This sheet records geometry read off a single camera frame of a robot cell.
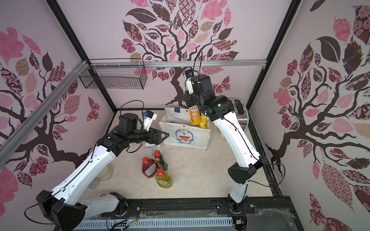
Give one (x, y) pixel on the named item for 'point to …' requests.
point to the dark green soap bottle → (160, 162)
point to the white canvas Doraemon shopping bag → (176, 122)
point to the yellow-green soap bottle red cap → (163, 179)
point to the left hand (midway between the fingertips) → (162, 136)
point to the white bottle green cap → (152, 147)
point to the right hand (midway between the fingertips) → (190, 89)
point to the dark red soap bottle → (149, 167)
